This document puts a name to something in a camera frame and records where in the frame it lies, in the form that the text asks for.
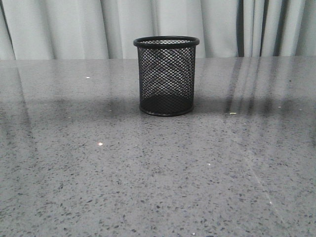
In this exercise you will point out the black mesh wire bucket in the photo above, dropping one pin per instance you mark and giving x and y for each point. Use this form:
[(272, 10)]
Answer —
[(166, 74)]

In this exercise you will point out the grey white curtain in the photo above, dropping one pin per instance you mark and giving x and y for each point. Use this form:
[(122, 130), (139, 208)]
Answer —
[(106, 29)]

